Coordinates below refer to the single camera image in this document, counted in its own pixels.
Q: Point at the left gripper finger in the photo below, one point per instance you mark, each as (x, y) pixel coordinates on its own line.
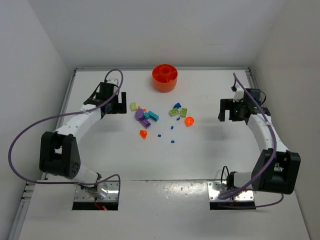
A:
(118, 108)
(122, 97)

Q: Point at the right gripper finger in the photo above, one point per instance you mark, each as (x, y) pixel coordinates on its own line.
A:
(225, 104)
(222, 115)

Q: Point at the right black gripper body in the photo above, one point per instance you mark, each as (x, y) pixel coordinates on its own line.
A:
(229, 110)

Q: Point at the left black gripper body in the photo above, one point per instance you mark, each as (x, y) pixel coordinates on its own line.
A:
(116, 104)

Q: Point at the green square lego brick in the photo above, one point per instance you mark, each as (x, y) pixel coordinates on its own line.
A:
(133, 106)

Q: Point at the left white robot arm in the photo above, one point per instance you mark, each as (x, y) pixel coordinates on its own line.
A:
(59, 152)

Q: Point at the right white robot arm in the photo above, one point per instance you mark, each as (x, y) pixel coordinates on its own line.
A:
(276, 169)

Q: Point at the purple rounded lego piece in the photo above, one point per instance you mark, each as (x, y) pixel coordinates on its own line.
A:
(139, 113)

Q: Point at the short teal lego brick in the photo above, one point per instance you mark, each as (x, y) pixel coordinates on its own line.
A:
(146, 115)

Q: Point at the purple flat lego plate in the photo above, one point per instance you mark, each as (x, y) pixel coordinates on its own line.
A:
(145, 122)

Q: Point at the long teal lego brick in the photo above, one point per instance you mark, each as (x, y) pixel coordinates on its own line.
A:
(153, 116)

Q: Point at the orange round cone piece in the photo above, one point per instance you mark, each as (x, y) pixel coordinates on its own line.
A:
(189, 121)

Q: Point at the orange heart-shaped piece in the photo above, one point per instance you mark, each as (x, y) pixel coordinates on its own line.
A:
(143, 134)

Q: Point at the orange divided round container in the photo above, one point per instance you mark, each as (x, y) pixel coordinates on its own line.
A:
(164, 77)

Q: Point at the blue curved lego piece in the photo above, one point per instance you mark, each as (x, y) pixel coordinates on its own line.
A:
(177, 105)

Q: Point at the green lego brick upside-down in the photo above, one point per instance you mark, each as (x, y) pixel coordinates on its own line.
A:
(174, 112)

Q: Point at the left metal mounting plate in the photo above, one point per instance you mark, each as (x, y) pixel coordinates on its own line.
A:
(105, 192)

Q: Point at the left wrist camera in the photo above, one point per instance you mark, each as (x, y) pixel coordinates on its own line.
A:
(113, 81)

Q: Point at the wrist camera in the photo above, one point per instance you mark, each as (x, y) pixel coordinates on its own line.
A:
(238, 93)
(113, 81)

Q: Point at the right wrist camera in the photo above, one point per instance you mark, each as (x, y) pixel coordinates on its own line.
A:
(238, 93)

